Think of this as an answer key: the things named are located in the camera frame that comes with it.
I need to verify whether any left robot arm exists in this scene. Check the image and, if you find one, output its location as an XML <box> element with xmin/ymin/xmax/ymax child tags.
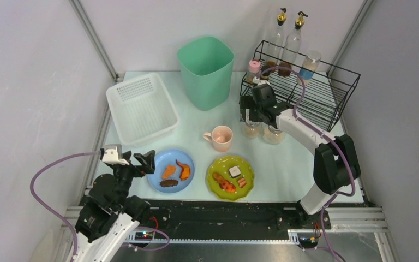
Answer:
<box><xmin>71</xmin><ymin>146</ymin><xmax>155</xmax><ymax>261</ymax></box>

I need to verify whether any glass jar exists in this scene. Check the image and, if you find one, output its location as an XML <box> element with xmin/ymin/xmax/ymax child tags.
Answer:
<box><xmin>263</xmin><ymin>125</ymin><xmax>284</xmax><ymax>145</ymax></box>
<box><xmin>242</xmin><ymin>114</ymin><xmax>262</xmax><ymax>139</ymax></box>

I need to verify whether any orange grilled fish toy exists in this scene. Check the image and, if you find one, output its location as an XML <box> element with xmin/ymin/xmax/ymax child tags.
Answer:
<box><xmin>212</xmin><ymin>172</ymin><xmax>236</xmax><ymax>193</ymax></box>

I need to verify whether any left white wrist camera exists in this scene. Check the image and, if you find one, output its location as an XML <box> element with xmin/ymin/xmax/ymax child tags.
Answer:
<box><xmin>100</xmin><ymin>144</ymin><xmax>123</xmax><ymax>165</ymax></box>

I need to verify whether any pink bacon strips toy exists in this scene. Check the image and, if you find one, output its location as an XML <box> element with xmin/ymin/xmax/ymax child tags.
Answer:
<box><xmin>237</xmin><ymin>177</ymin><xmax>247</xmax><ymax>188</ymax></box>

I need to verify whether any green plastic waste bin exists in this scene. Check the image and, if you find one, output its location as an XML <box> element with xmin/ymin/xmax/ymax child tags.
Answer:
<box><xmin>177</xmin><ymin>36</ymin><xmax>235</xmax><ymax>111</ymax></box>

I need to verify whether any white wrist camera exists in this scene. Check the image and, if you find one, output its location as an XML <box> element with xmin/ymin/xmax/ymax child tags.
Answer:
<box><xmin>100</xmin><ymin>144</ymin><xmax>123</xmax><ymax>165</ymax></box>
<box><xmin>252</xmin><ymin>78</ymin><xmax>271</xmax><ymax>87</ymax></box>

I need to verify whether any pink-lid spice shaker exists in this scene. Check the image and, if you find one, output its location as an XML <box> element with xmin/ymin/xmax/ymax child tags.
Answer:
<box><xmin>245</xmin><ymin>59</ymin><xmax>261</xmax><ymax>84</ymax></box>

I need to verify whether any dark brown sea cucumber toy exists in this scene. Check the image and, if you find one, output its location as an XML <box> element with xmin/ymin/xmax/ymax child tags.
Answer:
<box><xmin>159</xmin><ymin>179</ymin><xmax>179</xmax><ymax>188</ymax></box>

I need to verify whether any clear bottle blue label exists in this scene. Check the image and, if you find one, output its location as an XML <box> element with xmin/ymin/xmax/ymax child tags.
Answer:
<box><xmin>296</xmin><ymin>50</ymin><xmax>322</xmax><ymax>85</ymax></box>

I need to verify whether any blue round plate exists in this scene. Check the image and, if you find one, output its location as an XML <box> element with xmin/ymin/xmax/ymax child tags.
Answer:
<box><xmin>147</xmin><ymin>150</ymin><xmax>195</xmax><ymax>194</ymax></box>

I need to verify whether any aluminium frame post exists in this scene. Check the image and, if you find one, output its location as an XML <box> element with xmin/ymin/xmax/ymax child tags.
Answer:
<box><xmin>327</xmin><ymin>0</ymin><xmax>374</xmax><ymax>76</ymax></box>
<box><xmin>69</xmin><ymin>0</ymin><xmax>119</xmax><ymax>82</ymax></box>

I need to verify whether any small black-lid spice jar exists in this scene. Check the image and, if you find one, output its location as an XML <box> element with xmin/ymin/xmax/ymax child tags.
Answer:
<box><xmin>260</xmin><ymin>65</ymin><xmax>271</xmax><ymax>81</ymax></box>

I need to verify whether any left aluminium frame post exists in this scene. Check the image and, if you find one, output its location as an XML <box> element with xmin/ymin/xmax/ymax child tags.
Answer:
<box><xmin>69</xmin><ymin>0</ymin><xmax>119</xmax><ymax>82</ymax></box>

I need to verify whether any white plastic perforated basket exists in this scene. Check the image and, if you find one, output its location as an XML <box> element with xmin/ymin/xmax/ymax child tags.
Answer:
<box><xmin>106</xmin><ymin>73</ymin><xmax>180</xmax><ymax>147</ymax></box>

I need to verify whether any black white sushi cube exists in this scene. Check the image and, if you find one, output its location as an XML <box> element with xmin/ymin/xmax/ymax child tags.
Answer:
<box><xmin>229</xmin><ymin>165</ymin><xmax>241</xmax><ymax>178</ymax></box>

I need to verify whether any black wire two-tier rack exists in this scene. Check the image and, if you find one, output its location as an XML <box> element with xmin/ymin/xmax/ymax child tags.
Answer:
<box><xmin>238</xmin><ymin>40</ymin><xmax>361</xmax><ymax>133</ymax></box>

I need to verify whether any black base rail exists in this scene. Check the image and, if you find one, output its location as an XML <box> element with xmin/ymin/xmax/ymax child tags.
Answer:
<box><xmin>141</xmin><ymin>199</ymin><xmax>331</xmax><ymax>241</ymax></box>

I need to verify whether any glass oil bottle gold spout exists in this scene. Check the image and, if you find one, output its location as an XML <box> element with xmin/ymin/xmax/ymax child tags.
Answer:
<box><xmin>264</xmin><ymin>8</ymin><xmax>287</xmax><ymax>68</ymax></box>

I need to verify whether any orange chicken wing toy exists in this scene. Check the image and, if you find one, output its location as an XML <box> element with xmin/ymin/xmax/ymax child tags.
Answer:
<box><xmin>176</xmin><ymin>160</ymin><xmax>191</xmax><ymax>182</ymax></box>

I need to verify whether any orange fried food piece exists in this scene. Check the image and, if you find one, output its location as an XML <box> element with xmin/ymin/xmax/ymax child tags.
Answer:
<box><xmin>161</xmin><ymin>164</ymin><xmax>177</xmax><ymax>180</ymax></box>

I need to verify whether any green scalloped plate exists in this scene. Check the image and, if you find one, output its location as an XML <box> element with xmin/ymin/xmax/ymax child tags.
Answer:
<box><xmin>207</xmin><ymin>155</ymin><xmax>255</xmax><ymax>201</ymax></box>

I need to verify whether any right aluminium frame post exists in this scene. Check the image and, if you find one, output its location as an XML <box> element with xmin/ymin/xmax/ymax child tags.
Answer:
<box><xmin>327</xmin><ymin>0</ymin><xmax>374</xmax><ymax>76</ymax></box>

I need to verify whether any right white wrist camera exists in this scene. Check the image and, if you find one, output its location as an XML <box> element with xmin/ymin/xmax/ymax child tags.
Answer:
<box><xmin>252</xmin><ymin>78</ymin><xmax>271</xmax><ymax>87</ymax></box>

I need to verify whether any pink ceramic mug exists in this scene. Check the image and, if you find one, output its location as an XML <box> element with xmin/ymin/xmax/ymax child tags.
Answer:
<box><xmin>203</xmin><ymin>126</ymin><xmax>234</xmax><ymax>152</ymax></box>

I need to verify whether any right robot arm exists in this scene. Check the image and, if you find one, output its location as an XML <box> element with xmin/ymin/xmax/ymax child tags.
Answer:
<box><xmin>239</xmin><ymin>84</ymin><xmax>361</xmax><ymax>224</ymax></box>

